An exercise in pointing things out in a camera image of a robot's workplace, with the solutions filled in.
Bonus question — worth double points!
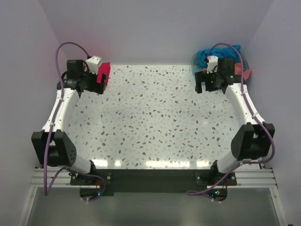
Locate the salmon t shirt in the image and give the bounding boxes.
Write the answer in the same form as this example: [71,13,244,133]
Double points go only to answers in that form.
[202,58,252,84]

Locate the folded red t shirt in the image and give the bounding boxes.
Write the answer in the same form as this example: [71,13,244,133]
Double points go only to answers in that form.
[96,62,111,87]

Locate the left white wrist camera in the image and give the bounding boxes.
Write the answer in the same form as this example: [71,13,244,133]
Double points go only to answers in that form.
[86,56,102,74]

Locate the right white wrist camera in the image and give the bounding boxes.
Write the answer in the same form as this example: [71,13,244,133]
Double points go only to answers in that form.
[206,56,218,74]

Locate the teal plastic bin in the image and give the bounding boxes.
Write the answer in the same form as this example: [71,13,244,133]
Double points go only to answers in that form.
[191,51,252,87]

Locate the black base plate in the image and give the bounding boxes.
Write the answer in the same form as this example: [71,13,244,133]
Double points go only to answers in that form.
[69,169,237,198]

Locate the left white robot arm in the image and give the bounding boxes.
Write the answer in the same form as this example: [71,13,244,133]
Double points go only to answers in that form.
[31,56,111,185]

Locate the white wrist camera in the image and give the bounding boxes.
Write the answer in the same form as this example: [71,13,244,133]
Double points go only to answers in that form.
[206,56,218,74]
[86,56,102,74]

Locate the blue t shirt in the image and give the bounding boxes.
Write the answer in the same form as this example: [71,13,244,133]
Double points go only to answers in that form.
[198,47,240,68]

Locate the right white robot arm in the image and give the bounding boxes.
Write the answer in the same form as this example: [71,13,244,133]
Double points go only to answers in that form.
[195,56,275,185]

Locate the aluminium rail frame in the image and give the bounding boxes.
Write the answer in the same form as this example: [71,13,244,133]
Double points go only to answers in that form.
[18,167,287,226]

